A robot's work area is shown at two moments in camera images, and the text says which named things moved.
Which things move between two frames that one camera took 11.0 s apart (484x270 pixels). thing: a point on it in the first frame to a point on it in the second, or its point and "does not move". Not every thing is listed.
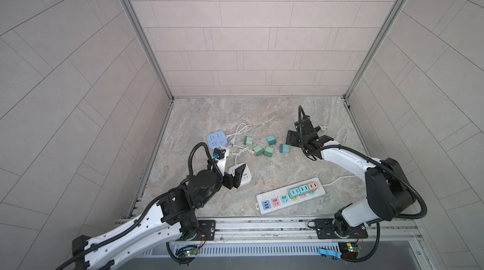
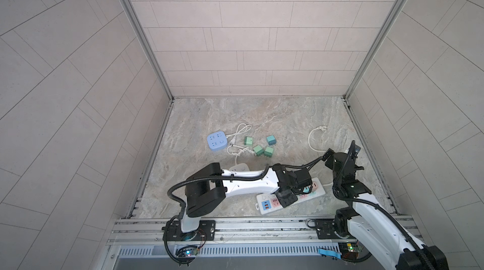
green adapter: x=258 y=150 does not move
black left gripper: x=236 y=180 to x=286 y=203
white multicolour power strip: x=289 y=194 does not move
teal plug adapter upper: x=271 y=140 does not move
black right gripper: x=291 y=135 to x=331 y=159
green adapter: x=268 y=151 does not move
